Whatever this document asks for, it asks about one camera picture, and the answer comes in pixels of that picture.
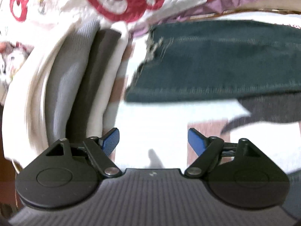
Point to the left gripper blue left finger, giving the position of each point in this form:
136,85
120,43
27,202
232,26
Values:
99,150

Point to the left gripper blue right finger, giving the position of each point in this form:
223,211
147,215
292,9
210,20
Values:
207,150

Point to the dark blue denim jeans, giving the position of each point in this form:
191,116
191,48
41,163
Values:
209,60

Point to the folded cream white garment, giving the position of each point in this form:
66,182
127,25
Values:
23,128

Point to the folded dark grey garment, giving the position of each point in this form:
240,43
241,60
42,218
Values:
102,48

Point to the white bear strawberry quilt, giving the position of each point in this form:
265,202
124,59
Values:
139,15

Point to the beige wooden bed rail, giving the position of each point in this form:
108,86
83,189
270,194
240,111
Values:
273,6

